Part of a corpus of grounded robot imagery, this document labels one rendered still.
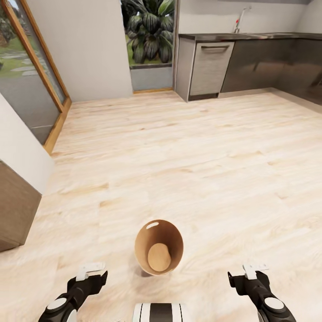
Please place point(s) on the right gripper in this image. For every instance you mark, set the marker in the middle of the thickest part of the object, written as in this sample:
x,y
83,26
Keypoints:
x,y
245,286

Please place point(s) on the dishwasher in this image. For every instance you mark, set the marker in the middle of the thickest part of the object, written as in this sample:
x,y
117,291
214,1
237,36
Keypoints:
x,y
211,59

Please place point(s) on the trash can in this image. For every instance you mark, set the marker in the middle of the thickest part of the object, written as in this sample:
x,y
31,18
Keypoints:
x,y
159,248

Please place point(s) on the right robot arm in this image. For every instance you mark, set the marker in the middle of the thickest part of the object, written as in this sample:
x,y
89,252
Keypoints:
x,y
255,284

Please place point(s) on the door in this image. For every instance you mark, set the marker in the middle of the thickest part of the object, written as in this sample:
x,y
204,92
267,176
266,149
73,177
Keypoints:
x,y
29,79

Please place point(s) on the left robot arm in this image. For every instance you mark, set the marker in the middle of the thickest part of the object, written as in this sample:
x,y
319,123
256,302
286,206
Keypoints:
x,y
66,306

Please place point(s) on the fixed window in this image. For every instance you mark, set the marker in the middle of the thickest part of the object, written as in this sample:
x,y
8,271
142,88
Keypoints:
x,y
150,32

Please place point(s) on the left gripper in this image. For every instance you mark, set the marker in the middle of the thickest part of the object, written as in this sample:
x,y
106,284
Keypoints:
x,y
90,286

